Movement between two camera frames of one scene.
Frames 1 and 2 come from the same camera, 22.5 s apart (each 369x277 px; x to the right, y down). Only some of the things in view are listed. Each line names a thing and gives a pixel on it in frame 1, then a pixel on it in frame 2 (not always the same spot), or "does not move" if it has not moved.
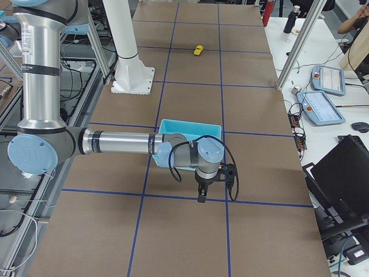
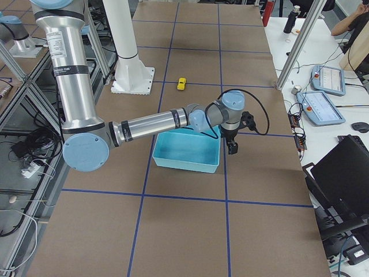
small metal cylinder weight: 296,89 does not move
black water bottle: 290,22 does not move
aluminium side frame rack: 25,199 does not move
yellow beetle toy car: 198,49 → 181,82
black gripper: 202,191 → 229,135
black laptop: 338,182 does not move
